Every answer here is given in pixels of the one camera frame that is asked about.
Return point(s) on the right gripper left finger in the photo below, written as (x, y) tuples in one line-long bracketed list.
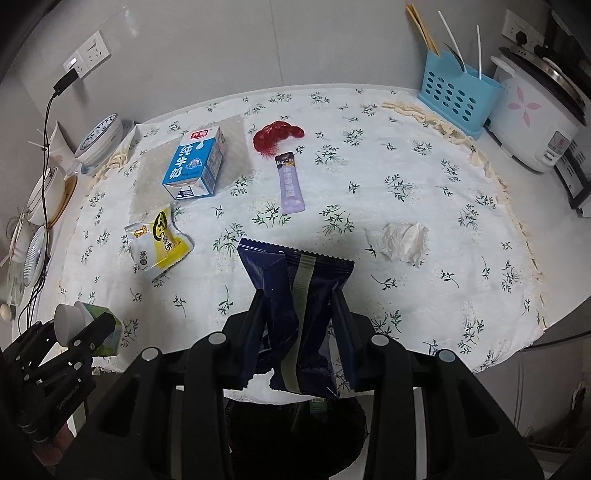
[(129, 433)]

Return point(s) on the white wall socket right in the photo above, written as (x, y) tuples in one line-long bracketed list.
[(519, 31)]

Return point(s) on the white floral tablecloth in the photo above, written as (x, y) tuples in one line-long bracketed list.
[(369, 157)]

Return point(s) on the person's left hand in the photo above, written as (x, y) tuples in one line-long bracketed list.
[(51, 452)]

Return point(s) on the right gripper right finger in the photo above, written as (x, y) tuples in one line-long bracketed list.
[(427, 407)]

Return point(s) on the wooden chopsticks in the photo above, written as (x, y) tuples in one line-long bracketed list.
[(422, 28)]

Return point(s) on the dark blue snack wrapper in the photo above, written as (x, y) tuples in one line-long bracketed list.
[(297, 288)]

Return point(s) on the blue floral ceramic bowl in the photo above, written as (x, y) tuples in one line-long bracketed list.
[(101, 141)]

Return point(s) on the yellow snack packet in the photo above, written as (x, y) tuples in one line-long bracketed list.
[(156, 244)]

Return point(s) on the blue white milk carton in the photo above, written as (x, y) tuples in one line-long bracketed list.
[(193, 170)]

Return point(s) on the white rice cooker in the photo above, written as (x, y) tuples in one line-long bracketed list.
[(538, 112)]

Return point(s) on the white wall socket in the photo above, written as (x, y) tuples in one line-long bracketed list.
[(519, 31), (92, 53)]

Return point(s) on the white jug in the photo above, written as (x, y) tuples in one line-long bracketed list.
[(59, 151)]

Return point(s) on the blue plastic utensil basket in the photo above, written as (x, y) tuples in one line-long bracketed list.
[(458, 95)]

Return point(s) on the white plastic spoon handle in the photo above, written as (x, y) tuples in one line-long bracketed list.
[(455, 45)]

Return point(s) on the red plastic wrapper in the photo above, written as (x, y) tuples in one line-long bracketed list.
[(266, 141)]

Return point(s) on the purple snack stick wrapper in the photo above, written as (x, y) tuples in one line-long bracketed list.
[(291, 198)]

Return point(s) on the green white cup carton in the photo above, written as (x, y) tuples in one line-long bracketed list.
[(80, 319)]

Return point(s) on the white pot on wooden trivet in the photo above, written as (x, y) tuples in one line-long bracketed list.
[(50, 197)]

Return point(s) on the crumpled white tissue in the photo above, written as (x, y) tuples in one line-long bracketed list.
[(402, 241)]

